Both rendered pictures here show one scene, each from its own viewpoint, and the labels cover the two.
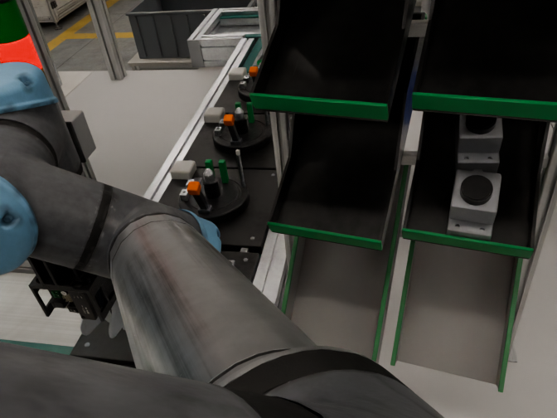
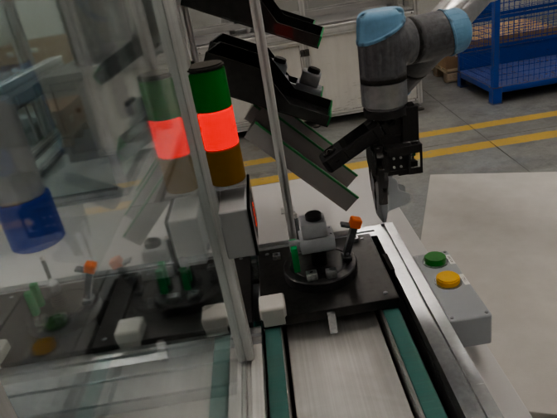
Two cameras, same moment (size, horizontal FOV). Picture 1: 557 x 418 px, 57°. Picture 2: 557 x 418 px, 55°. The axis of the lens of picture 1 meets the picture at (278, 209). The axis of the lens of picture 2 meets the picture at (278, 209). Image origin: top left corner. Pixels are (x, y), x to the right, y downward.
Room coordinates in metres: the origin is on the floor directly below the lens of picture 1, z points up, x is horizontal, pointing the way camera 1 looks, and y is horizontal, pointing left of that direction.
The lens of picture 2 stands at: (0.84, 1.02, 1.52)
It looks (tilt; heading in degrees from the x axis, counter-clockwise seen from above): 25 degrees down; 256
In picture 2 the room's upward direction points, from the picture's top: 10 degrees counter-clockwise
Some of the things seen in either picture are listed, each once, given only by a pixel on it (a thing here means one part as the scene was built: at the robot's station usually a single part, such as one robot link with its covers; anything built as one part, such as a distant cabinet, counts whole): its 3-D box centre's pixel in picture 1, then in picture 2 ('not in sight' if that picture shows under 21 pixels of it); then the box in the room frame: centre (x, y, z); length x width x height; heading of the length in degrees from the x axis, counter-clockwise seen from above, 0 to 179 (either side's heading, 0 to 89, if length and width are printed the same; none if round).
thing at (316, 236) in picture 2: not in sight; (309, 230); (0.58, 0.19, 1.06); 0.08 x 0.04 x 0.07; 165
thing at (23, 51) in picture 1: (17, 55); (216, 127); (0.74, 0.34, 1.33); 0.05 x 0.05 x 0.05
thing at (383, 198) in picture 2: not in sight; (380, 179); (0.46, 0.24, 1.15); 0.05 x 0.02 x 0.09; 76
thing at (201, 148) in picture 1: (240, 122); not in sight; (1.06, 0.06, 1.01); 0.24 x 0.24 x 0.13; 75
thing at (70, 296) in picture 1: (76, 257); (390, 140); (0.43, 0.23, 1.21); 0.09 x 0.08 x 0.12; 166
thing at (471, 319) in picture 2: not in sight; (448, 295); (0.39, 0.33, 0.93); 0.21 x 0.07 x 0.06; 75
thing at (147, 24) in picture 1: (202, 20); not in sight; (2.72, 0.27, 0.73); 0.62 x 0.42 x 0.23; 75
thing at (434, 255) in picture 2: not in sight; (435, 260); (0.37, 0.26, 0.96); 0.04 x 0.04 x 0.02
